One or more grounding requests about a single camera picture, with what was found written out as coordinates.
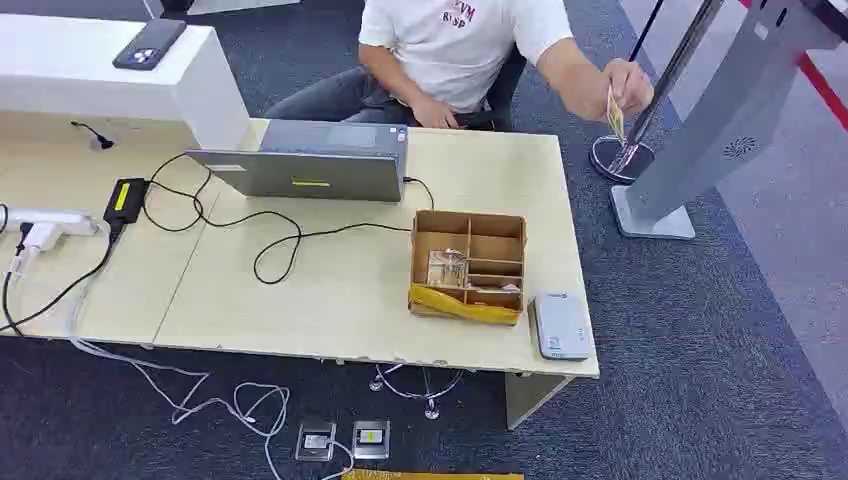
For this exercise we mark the card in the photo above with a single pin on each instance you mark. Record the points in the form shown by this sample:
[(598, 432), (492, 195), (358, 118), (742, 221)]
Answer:
[(615, 118)]

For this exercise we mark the cards in clear sleeve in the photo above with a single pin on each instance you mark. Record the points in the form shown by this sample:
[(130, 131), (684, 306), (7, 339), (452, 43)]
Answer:
[(446, 268)]

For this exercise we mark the wooden box with compartments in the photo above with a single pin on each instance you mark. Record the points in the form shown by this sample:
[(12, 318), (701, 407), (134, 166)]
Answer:
[(468, 265)]

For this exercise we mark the grey laptop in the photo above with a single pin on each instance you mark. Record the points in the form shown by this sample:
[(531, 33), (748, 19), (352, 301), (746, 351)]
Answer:
[(318, 162)]

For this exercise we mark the chrome chair base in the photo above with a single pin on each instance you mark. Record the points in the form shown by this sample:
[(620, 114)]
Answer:
[(417, 391)]

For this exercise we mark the white card reader device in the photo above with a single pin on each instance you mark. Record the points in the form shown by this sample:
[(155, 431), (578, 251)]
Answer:
[(561, 326)]

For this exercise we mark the person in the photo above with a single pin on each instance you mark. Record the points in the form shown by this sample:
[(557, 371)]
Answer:
[(450, 46)]

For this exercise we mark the silver floor socket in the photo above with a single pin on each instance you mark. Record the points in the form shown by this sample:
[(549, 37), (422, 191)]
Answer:
[(371, 439), (315, 440)]

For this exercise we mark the round black pole base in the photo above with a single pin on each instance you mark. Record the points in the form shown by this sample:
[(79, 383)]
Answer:
[(621, 159)]

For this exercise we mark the yellow tape strip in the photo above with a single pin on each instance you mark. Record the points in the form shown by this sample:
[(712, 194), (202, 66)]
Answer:
[(430, 476)]

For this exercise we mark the black power adapter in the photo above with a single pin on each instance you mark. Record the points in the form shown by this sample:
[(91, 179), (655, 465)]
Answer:
[(125, 201)]

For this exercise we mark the grey metal stand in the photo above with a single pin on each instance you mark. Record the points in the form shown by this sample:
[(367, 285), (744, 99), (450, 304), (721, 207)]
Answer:
[(715, 112)]

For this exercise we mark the black smartphone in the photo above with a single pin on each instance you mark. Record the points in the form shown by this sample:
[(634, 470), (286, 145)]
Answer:
[(150, 44)]

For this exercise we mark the white raised desk shelf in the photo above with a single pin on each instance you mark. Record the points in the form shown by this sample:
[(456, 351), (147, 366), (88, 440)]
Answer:
[(99, 73)]

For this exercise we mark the white power strip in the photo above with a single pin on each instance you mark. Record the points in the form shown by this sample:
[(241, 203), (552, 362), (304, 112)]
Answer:
[(53, 221)]

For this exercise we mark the white plug charger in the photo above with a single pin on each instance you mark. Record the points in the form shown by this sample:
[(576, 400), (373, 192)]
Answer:
[(34, 244)]

